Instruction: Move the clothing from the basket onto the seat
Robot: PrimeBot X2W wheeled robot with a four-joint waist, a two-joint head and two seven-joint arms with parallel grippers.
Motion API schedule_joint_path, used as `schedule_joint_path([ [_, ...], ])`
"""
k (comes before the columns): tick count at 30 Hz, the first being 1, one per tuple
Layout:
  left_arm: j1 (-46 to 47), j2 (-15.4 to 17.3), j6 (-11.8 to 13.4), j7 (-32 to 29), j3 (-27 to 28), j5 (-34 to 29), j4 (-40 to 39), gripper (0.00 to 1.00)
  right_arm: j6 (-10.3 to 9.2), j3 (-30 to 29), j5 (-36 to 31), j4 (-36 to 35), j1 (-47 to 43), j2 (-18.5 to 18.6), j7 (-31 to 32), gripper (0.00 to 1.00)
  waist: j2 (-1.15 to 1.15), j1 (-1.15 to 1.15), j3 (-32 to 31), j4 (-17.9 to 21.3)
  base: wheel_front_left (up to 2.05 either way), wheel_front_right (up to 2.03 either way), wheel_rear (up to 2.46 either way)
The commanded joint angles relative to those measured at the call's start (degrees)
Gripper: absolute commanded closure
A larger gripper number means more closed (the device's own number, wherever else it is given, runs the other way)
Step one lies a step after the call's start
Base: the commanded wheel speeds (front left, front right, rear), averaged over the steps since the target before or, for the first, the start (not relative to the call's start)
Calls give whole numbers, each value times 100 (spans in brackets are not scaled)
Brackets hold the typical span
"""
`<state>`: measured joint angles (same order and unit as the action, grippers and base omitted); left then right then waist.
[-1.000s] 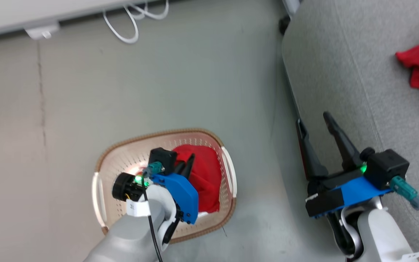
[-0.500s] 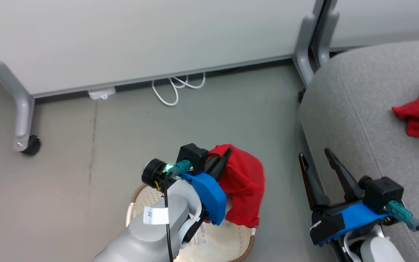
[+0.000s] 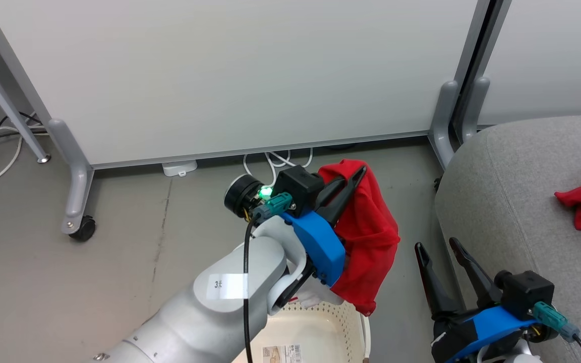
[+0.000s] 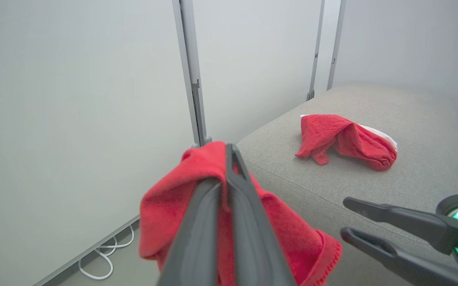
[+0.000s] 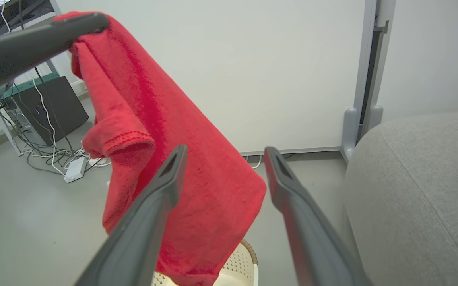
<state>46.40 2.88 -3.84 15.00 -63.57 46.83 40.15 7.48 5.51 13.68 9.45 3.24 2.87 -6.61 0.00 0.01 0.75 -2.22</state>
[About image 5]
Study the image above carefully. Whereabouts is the grey partition foot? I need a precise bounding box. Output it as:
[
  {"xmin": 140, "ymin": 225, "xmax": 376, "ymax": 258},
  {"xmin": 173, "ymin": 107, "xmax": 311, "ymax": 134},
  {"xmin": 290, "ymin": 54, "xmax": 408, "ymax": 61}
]
[
  {"xmin": 342, "ymin": 107, "xmax": 360, "ymax": 162},
  {"xmin": 362, "ymin": 104, "xmax": 384, "ymax": 138}
]

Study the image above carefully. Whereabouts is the white power adapter box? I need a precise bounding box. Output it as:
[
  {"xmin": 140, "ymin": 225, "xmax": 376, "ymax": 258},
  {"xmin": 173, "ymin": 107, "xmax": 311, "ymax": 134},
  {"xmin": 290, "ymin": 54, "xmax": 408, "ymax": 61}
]
[{"xmin": 64, "ymin": 157, "xmax": 89, "ymax": 184}]

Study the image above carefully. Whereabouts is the plain red t-shirt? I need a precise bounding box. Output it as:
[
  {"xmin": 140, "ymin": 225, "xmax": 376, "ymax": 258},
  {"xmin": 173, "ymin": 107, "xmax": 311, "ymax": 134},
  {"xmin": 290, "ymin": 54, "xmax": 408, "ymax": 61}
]
[{"xmin": 53, "ymin": 11, "xmax": 268, "ymax": 286}]

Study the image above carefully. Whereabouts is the beige plastic laundry basket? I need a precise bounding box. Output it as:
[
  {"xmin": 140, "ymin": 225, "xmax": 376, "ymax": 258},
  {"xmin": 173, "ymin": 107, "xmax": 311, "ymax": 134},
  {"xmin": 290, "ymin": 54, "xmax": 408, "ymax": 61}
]
[{"xmin": 151, "ymin": 238, "xmax": 260, "ymax": 286}]

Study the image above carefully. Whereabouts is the black cable bundle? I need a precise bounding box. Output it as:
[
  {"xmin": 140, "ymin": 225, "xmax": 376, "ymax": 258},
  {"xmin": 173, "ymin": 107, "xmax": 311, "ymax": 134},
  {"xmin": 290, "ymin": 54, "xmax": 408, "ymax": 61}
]
[{"xmin": 0, "ymin": 71, "xmax": 110, "ymax": 176}]

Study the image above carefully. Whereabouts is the black computer tower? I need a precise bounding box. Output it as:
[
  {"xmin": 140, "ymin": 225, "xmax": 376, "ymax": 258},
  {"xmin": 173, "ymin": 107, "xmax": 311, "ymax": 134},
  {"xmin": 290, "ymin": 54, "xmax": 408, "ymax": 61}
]
[{"xmin": 4, "ymin": 76, "xmax": 89, "ymax": 146}]

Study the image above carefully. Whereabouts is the long white cable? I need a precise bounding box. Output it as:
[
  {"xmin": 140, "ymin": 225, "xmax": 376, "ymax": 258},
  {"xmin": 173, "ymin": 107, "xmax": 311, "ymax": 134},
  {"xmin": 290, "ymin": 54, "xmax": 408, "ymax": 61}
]
[{"xmin": 0, "ymin": 0, "xmax": 112, "ymax": 176}]

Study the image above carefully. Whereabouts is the large white partition panel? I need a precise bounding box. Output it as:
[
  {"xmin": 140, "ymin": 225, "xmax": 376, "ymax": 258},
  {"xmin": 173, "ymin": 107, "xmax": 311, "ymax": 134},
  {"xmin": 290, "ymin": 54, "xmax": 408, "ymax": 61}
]
[{"xmin": 55, "ymin": 0, "xmax": 377, "ymax": 156}]

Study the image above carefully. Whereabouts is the grey fabric sofa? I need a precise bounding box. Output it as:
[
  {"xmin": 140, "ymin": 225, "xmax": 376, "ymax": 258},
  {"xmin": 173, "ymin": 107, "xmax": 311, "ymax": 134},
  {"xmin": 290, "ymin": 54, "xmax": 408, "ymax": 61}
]
[{"xmin": 342, "ymin": 110, "xmax": 458, "ymax": 286}]

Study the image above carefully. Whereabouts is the white looped cable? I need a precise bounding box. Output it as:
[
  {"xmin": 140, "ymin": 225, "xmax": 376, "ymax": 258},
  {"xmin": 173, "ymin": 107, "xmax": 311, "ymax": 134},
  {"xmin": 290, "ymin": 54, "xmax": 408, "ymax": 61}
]
[{"xmin": 244, "ymin": 155, "xmax": 264, "ymax": 170}]

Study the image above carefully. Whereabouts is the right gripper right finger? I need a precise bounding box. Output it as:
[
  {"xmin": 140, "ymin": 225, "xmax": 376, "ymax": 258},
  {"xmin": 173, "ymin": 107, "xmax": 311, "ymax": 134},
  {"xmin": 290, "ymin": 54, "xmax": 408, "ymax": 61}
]
[{"xmin": 263, "ymin": 146, "xmax": 373, "ymax": 286}]

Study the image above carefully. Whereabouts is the metal frame desk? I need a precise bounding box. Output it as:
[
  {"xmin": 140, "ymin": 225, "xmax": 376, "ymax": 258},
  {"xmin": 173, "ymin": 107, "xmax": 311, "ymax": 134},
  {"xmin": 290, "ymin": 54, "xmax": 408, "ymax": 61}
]
[{"xmin": 0, "ymin": 0, "xmax": 63, "ymax": 156}]

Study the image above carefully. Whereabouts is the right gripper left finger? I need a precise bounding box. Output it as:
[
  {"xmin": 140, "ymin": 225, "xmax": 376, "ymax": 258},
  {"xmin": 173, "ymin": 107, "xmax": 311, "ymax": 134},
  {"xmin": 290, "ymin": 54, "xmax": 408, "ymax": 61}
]
[{"xmin": 74, "ymin": 144, "xmax": 189, "ymax": 286}]

